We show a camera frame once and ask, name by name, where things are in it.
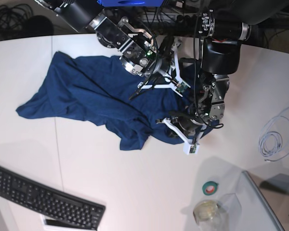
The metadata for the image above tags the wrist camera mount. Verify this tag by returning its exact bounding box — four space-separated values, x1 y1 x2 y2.
155 116 224 155
129 38 191 100

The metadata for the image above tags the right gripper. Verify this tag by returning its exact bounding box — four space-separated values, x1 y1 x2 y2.
152 51 175 77

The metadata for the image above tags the green tape roll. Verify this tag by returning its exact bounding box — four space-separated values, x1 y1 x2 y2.
202 181 219 196

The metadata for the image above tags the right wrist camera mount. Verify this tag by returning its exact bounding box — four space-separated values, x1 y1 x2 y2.
129 38 191 100

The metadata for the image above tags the clear glass jar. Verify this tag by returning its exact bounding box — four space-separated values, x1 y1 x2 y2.
193 200 224 231

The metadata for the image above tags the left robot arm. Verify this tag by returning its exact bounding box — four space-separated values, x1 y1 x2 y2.
171 0 289 138

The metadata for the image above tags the coiled white cable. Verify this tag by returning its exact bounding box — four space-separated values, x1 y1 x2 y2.
258 104 289 162

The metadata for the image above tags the black computer keyboard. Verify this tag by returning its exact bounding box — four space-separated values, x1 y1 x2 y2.
0 166 106 231

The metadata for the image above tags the dark blue t-shirt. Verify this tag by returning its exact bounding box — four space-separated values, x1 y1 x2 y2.
16 51 190 151

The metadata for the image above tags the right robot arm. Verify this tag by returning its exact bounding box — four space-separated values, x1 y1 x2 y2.
36 0 175 77

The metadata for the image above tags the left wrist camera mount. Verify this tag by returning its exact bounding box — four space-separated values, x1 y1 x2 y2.
155 116 224 155

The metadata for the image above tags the blue box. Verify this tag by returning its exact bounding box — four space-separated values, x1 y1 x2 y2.
97 0 164 7

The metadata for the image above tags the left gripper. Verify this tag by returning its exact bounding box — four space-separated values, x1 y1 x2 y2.
175 116 206 138

